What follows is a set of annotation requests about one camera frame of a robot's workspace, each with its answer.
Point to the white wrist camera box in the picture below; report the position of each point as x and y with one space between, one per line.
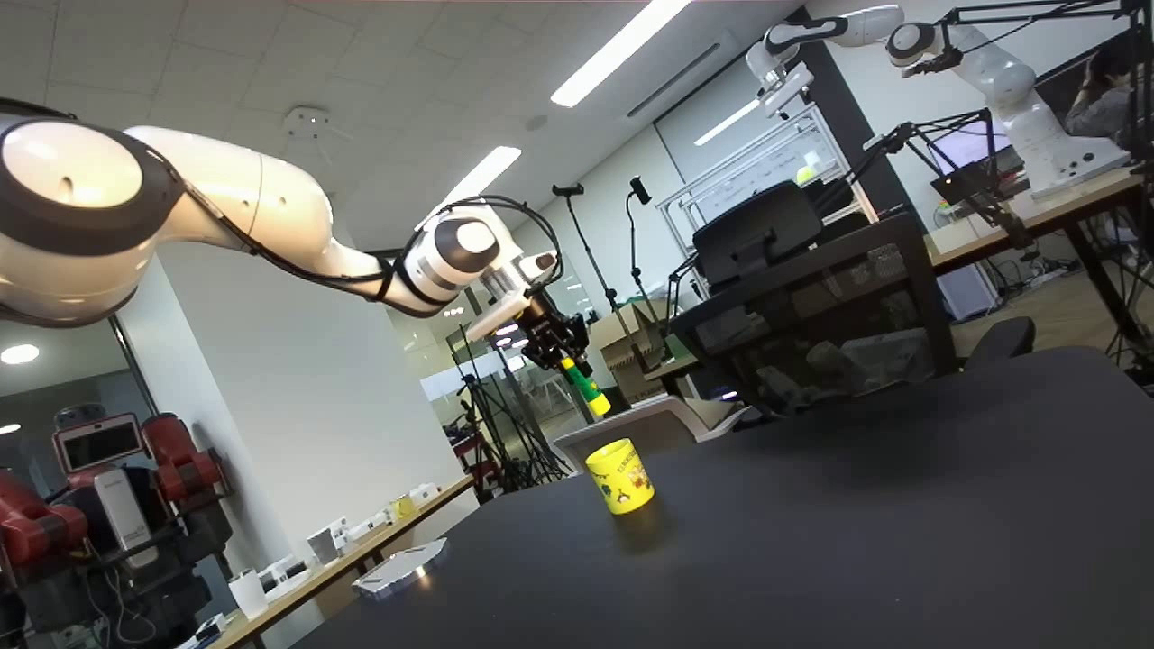
498 316

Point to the yellow mug cup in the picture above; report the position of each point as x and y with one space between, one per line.
623 476

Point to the wooden workbench with black frame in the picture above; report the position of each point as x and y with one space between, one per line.
1049 217

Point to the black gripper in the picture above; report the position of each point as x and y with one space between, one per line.
545 329

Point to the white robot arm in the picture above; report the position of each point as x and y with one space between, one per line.
241 217

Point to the short ceiling light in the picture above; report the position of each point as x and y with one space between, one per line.
481 176

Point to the white plastic tray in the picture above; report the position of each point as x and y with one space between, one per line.
402 567

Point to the long ceiling light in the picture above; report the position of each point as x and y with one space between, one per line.
620 53

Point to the long wooden bench table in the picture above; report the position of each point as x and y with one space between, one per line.
347 559

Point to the red humanoid robot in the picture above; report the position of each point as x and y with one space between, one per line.
111 504

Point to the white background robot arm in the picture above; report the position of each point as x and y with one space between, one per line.
986 73

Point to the yellow green glue stick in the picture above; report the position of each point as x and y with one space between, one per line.
587 391

